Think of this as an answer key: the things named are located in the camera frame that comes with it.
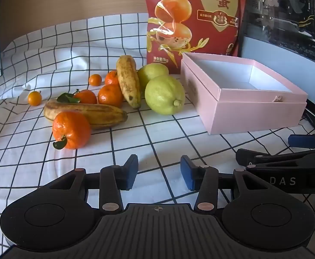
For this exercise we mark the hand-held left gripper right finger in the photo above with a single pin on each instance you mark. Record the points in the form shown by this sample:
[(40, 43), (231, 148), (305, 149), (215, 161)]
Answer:
[(188, 174)]

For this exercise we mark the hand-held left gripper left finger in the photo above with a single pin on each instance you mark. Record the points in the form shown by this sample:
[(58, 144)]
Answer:
[(130, 172)]

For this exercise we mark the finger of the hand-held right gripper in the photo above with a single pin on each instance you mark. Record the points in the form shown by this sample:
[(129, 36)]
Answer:
[(303, 141), (268, 158)]

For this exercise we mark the pink cardboard box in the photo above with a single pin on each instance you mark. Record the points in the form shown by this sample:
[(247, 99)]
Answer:
[(243, 113)]

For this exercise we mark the ripe spotted banana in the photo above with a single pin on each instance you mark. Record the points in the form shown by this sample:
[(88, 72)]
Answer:
[(103, 114), (127, 78)]

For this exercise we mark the large tangerine with leaves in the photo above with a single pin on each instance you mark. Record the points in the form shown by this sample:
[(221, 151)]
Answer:
[(71, 129)]

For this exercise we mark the orange tangerine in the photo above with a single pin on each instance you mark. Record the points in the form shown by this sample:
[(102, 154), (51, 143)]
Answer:
[(110, 95), (111, 77)]

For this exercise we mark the tangerine with green leaf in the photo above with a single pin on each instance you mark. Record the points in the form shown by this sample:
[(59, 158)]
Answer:
[(86, 97)]

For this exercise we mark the small orange kumquat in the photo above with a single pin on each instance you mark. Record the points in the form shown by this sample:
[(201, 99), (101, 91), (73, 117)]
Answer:
[(34, 98), (95, 79)]

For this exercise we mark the glass-sided computer case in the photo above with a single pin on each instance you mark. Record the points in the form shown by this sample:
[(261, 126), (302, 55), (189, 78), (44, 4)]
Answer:
[(286, 13)]

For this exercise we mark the white black-checked tablecloth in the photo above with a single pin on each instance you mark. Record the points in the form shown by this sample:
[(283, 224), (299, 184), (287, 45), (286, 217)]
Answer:
[(38, 59)]

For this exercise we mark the red snack bag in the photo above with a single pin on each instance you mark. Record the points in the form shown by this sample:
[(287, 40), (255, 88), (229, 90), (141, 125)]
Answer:
[(195, 19)]

